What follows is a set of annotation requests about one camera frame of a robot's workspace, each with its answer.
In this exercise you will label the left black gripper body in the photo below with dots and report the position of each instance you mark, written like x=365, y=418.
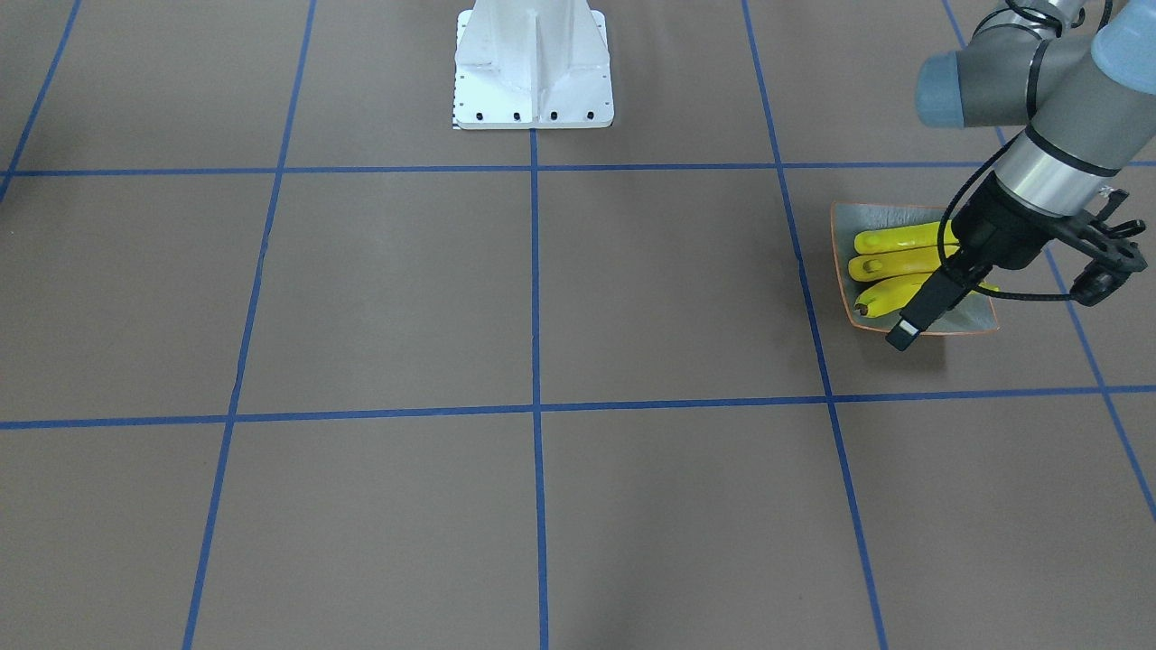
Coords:
x=1001, y=227

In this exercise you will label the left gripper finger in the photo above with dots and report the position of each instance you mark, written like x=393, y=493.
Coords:
x=950, y=284

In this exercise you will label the yellow banana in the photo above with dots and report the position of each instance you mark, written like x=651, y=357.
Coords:
x=873, y=268
x=874, y=301
x=895, y=239

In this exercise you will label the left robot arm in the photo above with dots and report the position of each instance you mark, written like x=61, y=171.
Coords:
x=1085, y=109

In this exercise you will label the grey square plate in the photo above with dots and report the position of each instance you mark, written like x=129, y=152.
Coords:
x=973, y=316

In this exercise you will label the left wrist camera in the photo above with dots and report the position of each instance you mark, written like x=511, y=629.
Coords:
x=1112, y=254

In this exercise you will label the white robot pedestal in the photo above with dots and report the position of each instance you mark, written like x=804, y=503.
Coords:
x=532, y=65

